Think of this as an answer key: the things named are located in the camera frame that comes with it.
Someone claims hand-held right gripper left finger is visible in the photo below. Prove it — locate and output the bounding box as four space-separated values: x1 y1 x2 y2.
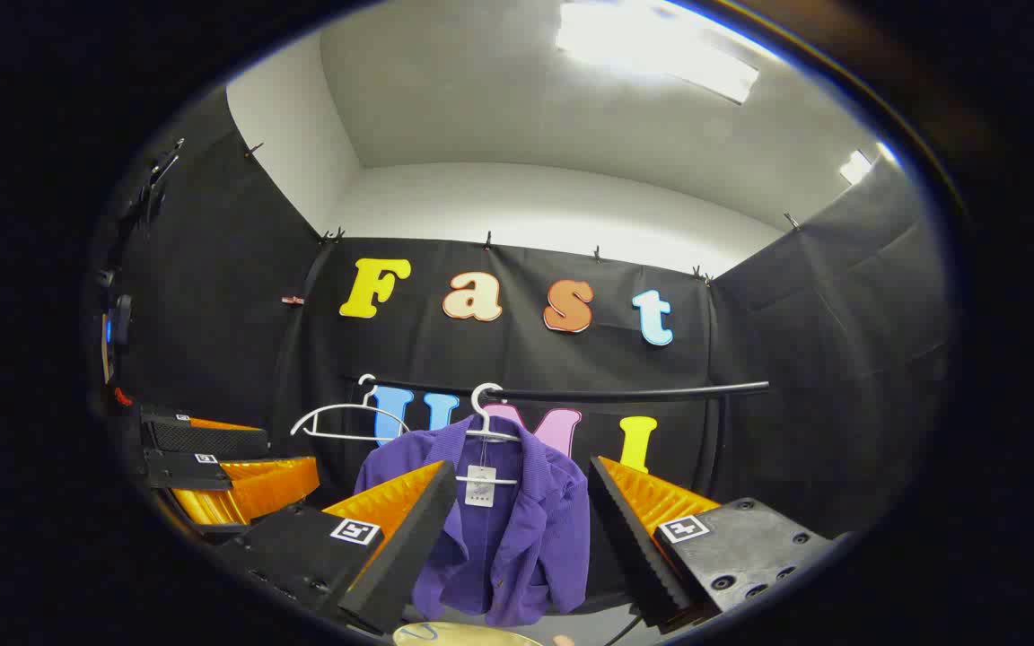
212 460 459 636

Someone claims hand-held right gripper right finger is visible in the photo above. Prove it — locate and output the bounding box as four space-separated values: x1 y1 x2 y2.
587 455 846 629

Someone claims purple knitted cardigan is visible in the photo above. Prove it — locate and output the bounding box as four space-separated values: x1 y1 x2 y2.
354 415 591 627

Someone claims beige round laundry hamper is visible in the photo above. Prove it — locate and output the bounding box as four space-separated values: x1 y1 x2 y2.
391 621 545 646

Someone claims large white clothes hanger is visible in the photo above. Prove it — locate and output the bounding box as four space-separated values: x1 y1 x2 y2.
456 383 527 490

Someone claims small white clothes hanger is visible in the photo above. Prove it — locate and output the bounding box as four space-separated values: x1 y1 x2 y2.
291 374 412 442

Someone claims black backdrop cloth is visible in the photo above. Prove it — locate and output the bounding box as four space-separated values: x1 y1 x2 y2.
91 85 958 620

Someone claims row of black backdrop clips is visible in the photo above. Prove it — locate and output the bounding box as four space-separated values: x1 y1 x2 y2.
243 139 801 281

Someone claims small ceiling light panel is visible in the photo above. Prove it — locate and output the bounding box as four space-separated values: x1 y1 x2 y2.
838 144 899 187

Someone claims large ceiling light panel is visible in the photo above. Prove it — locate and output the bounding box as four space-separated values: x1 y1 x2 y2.
556 0 760 106

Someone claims black clothes rail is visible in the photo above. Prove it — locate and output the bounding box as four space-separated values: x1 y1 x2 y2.
351 377 771 402

